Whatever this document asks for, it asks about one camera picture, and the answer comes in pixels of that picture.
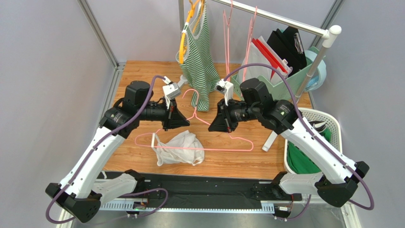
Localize green plastic basket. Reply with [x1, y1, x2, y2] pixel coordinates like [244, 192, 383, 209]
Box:
[231, 47, 319, 100]

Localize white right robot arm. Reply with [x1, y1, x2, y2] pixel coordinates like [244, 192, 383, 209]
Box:
[208, 78, 369, 207]

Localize grey translucent folder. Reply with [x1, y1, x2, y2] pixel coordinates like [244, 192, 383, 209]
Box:
[237, 41, 273, 83]

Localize green garment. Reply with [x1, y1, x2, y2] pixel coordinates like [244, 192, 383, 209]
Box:
[287, 130, 332, 174]

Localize white tank top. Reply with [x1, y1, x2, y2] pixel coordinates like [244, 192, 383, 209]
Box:
[151, 130, 205, 166]

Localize green striped tank top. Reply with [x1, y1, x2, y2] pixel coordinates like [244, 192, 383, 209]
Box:
[176, 1, 220, 112]

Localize white laundry basket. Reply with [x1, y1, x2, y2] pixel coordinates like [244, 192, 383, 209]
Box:
[284, 107, 342, 174]

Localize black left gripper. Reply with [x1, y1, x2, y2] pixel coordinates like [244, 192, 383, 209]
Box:
[137, 95, 191, 132]

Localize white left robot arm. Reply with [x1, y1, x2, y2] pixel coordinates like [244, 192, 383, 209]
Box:
[46, 79, 190, 223]

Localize black white striped garment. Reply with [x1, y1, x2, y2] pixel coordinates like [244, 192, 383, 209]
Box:
[309, 121, 329, 134]

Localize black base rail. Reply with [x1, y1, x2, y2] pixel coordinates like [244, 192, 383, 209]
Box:
[101, 171, 303, 211]

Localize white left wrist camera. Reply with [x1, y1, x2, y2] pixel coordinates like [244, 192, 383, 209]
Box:
[163, 76, 181, 110]

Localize silver clothes rack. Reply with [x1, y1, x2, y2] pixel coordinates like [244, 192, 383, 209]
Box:
[163, 0, 343, 152]

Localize black folder with clip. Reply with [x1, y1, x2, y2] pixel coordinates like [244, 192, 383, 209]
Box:
[267, 27, 307, 76]

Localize white paper box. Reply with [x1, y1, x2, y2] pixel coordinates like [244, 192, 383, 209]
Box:
[270, 66, 292, 86]

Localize yellow plastic hanger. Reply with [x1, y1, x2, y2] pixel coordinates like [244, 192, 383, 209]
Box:
[179, 0, 205, 64]

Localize light blue round object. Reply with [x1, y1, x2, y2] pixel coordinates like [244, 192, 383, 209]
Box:
[304, 50, 327, 92]

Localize pink wire hanger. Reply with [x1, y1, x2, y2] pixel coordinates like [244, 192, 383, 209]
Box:
[222, 0, 233, 74]
[243, 7, 258, 65]
[134, 88, 254, 152]

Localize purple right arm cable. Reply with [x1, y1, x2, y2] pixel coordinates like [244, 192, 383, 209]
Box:
[224, 63, 375, 211]

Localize red folder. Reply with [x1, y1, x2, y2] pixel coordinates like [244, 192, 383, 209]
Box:
[252, 38, 289, 77]

